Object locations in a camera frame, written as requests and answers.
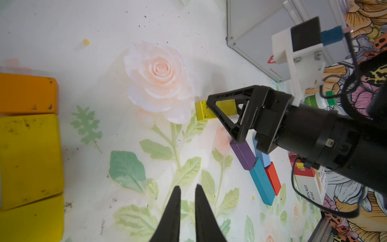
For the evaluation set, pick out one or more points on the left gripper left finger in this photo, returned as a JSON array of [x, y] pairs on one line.
[[168, 229]]

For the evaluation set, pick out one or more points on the white green-capped bottle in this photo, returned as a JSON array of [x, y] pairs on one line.
[[315, 100]]

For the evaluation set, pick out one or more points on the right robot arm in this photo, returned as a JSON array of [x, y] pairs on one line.
[[369, 164]]

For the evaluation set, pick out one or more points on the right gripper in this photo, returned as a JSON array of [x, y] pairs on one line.
[[319, 137]]

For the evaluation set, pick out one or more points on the red bandage box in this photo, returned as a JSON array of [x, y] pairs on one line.
[[312, 182]]

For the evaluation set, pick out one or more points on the purple block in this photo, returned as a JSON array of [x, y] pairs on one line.
[[244, 154]]

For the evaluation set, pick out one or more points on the red block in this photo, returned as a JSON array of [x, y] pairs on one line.
[[273, 178]]

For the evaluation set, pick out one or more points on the orange block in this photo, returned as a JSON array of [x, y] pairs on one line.
[[28, 95]]

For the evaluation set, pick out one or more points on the yellow small block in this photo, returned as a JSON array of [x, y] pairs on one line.
[[31, 159]]

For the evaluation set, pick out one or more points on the light blue block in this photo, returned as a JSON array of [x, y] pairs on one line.
[[264, 158]]

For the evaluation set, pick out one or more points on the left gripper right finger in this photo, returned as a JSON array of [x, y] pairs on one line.
[[207, 229]]

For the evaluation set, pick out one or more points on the teal block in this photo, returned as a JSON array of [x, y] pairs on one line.
[[262, 183]]

